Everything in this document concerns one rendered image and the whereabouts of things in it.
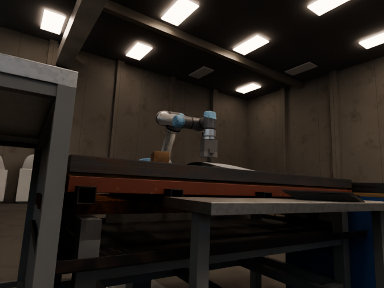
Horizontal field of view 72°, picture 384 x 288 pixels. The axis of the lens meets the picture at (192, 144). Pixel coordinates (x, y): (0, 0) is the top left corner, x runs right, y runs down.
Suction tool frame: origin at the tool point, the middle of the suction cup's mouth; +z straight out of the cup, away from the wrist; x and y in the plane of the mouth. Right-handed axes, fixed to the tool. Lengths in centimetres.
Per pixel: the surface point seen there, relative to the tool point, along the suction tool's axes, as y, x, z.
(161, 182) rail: -39, -48, 11
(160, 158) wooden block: -38, -40, 2
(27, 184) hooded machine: -251, 860, 32
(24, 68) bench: -79, -75, -12
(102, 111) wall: -40, 1007, -276
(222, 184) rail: -13.0, -43.0, 11.0
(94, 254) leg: -60, -52, 33
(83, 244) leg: -63, -52, 30
